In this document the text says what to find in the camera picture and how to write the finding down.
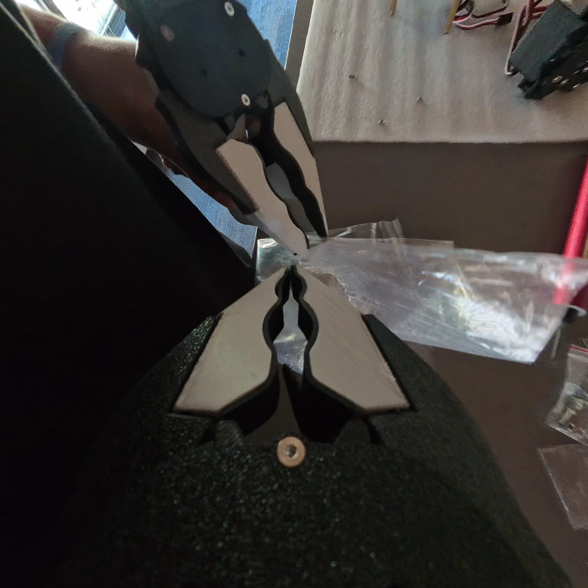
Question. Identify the person's black clothing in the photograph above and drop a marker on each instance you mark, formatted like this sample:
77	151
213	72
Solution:
69	321

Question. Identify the person's left forearm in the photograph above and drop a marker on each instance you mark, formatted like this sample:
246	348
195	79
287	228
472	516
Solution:
105	69

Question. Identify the clear screw bag red zip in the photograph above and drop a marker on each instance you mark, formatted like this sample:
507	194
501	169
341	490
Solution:
572	395

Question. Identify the white foam mat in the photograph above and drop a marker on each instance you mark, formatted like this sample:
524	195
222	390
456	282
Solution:
413	59

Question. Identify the large clear parts bag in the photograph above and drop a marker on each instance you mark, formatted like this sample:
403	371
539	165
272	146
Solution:
436	294

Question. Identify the red electric screwdriver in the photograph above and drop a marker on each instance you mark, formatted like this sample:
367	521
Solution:
576	216

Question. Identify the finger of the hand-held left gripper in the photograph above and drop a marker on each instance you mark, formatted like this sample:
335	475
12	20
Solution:
248	179
296	147

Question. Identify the person's left hand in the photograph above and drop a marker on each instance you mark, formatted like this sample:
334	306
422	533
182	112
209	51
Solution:
216	196

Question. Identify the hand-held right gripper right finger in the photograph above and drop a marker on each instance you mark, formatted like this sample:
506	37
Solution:
353	363

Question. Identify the black servo claw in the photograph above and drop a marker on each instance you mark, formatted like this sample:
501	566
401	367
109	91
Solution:
556	55

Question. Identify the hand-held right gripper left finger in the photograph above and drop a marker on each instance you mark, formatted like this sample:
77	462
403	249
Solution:
229	363

